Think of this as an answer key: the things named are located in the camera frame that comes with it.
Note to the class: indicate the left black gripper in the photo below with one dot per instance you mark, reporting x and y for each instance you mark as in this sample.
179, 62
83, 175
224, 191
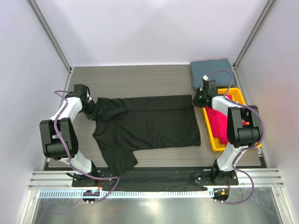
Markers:
96, 113

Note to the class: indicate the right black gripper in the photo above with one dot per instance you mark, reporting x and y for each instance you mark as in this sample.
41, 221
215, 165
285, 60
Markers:
195, 101

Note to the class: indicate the black t-shirt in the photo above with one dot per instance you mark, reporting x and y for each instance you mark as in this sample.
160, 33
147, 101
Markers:
125, 125

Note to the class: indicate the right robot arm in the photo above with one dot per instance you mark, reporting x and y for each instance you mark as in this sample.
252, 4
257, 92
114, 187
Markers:
226, 163

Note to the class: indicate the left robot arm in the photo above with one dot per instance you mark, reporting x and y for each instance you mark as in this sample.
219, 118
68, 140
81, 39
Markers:
58, 137

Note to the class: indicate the crumpled red t-shirt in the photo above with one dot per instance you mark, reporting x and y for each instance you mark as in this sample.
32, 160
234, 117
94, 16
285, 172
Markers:
218, 123

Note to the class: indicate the folded grey-blue t-shirt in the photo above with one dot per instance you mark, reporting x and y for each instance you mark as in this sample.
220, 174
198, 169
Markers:
219, 70

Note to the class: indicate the yellow plastic bin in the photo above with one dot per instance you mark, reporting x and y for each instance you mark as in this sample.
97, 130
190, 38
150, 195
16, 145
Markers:
217, 140

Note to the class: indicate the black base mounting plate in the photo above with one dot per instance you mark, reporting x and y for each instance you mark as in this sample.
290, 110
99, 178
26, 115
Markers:
171, 179

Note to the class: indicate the aluminium front rail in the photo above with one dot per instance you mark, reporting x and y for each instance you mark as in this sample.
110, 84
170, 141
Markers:
262, 177

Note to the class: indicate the slotted grey cable duct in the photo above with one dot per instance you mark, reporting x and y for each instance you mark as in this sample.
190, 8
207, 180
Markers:
89, 194

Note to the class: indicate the right aluminium frame post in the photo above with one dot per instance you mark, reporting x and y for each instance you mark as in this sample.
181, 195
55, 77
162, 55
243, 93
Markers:
254, 31

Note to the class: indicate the aluminium frame post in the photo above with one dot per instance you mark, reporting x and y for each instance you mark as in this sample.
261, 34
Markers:
254, 31
45, 26

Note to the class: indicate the left aluminium frame post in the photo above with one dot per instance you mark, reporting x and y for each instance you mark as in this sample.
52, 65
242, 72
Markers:
45, 26

